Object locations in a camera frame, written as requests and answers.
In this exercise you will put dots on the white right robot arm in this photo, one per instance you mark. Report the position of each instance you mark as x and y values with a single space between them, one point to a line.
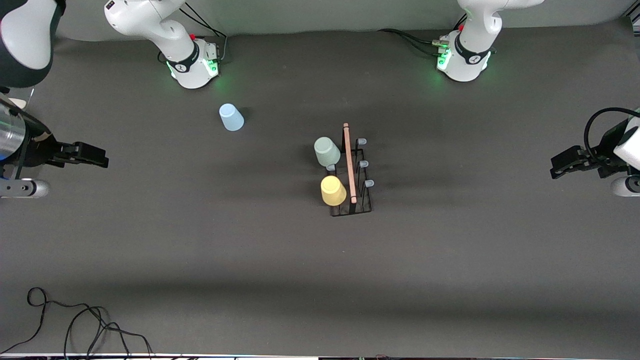
192 75

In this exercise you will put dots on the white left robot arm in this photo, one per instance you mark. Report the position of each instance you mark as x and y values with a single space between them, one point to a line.
467 65

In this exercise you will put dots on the light blue plastic cup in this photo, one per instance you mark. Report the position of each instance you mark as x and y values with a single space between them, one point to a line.
231 119

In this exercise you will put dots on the yellow plastic cup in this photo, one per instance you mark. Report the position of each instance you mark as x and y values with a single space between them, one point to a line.
333 192

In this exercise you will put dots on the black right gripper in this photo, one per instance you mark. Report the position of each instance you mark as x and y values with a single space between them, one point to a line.
36 149

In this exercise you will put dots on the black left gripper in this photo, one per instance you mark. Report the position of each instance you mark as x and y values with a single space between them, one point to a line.
604 160

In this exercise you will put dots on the pale green plastic cup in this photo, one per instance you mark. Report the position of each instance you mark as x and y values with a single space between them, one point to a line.
327 152

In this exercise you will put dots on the aluminium frame rail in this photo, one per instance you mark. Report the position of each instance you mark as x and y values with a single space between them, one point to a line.
632 19

